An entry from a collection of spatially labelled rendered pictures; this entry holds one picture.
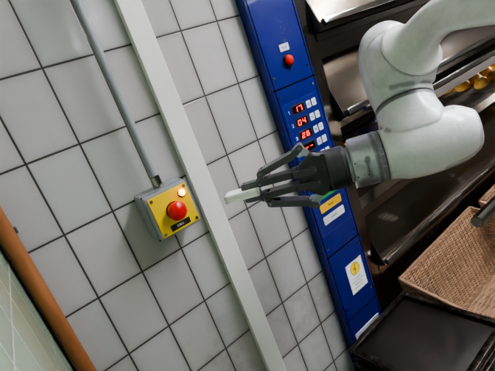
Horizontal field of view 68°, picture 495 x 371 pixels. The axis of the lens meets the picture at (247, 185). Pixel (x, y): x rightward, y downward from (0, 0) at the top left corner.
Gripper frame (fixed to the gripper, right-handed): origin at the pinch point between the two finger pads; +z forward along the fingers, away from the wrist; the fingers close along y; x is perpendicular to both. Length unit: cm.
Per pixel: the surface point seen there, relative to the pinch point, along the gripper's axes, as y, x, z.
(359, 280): 51, 38, -15
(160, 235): 3.5, -1.3, 19.2
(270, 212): 15.5, 25.6, 2.2
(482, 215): 29, 23, -47
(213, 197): 3.5, 13.8, 11.4
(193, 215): 3.1, 4.1, 13.3
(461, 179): 48, 90, -63
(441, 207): 51, 75, -51
